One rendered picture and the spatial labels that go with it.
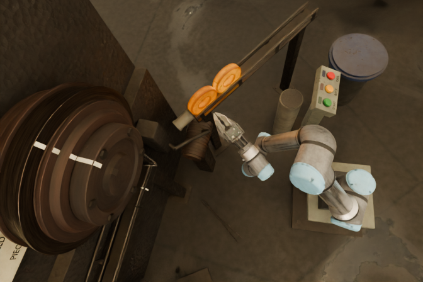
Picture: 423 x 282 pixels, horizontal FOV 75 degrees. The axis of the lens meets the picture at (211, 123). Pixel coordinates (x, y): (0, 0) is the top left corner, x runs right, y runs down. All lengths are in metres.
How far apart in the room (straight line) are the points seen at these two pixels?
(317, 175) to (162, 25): 1.99
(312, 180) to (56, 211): 0.72
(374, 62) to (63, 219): 1.66
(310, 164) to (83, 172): 0.66
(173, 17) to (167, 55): 0.40
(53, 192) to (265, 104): 1.60
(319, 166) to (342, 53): 0.99
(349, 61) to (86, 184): 1.51
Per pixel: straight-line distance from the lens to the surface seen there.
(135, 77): 1.24
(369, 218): 1.66
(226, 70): 1.24
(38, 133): 0.68
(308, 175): 0.94
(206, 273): 1.87
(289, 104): 1.48
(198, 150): 1.40
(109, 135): 0.73
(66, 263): 1.16
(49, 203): 0.74
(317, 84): 1.46
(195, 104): 1.23
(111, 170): 0.77
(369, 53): 1.86
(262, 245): 1.85
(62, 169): 0.71
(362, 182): 1.35
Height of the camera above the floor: 1.84
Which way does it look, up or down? 67 degrees down
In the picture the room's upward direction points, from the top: 19 degrees counter-clockwise
